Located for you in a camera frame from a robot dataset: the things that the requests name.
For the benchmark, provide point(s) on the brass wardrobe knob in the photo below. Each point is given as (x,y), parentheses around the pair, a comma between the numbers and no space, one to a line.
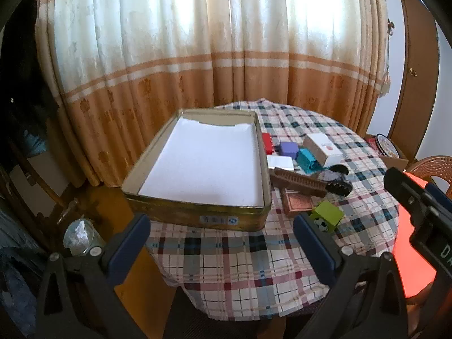
(412,72)

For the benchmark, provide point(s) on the wicker chair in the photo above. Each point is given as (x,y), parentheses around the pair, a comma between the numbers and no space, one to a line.
(438,169)

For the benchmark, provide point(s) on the teal box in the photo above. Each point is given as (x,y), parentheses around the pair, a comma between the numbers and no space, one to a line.
(306,159)

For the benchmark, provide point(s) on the orange shirt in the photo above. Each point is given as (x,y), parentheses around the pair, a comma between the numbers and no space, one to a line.
(406,254)

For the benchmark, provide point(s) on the tall white box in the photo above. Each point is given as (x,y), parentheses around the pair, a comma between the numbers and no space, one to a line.
(323,148)

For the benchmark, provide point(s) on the white paper lining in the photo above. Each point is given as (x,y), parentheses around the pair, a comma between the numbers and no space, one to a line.
(204,162)

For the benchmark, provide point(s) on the red toy block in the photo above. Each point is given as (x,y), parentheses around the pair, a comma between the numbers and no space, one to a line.
(267,144)

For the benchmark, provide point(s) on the brown wooden wardrobe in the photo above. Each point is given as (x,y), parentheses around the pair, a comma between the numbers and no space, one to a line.
(416,95)

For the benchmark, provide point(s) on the dark wooden chair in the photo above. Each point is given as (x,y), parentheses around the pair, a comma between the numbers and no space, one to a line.
(46,190)

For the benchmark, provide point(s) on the plastic jar with paper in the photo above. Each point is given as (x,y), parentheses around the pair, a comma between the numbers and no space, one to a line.
(81,235)

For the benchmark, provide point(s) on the copper tin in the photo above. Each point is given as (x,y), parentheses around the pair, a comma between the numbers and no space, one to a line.
(296,204)

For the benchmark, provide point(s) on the dark cloth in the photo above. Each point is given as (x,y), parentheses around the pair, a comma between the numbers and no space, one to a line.
(24,77)

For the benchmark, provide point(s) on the cardboard box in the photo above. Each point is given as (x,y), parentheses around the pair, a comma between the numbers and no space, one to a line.
(393,164)

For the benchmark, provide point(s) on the cream and orange curtain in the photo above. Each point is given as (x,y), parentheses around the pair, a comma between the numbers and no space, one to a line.
(176,60)

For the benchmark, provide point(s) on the dark blue plastic bag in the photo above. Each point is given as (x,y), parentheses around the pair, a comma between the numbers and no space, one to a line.
(17,265)

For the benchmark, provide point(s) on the purple box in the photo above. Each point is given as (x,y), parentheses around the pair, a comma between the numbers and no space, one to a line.
(289,149)

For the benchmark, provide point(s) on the plaid tablecloth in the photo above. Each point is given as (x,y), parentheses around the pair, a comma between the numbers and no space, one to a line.
(226,261)

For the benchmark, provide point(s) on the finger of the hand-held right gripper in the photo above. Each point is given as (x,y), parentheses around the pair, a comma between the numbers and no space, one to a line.
(399,183)

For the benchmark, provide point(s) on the round cookie tin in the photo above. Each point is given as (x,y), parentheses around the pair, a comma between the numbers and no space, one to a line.
(386,144)

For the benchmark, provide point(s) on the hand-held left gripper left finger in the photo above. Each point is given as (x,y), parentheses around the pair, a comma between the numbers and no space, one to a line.
(132,240)

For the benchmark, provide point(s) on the brown comb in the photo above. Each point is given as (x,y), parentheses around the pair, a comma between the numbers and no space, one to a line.
(296,182)

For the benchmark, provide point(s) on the gold tin box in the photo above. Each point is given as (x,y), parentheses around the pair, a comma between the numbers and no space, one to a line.
(197,215)

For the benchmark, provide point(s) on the red snack packet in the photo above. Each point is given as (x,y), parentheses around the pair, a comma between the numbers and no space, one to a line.
(371,144)

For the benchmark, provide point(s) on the green cube with football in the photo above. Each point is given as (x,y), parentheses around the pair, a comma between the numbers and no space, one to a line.
(328,213)

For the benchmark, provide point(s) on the black brush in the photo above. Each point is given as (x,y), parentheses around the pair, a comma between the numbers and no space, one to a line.
(337,186)

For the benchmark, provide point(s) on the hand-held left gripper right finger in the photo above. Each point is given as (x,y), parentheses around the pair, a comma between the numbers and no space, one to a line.
(314,243)

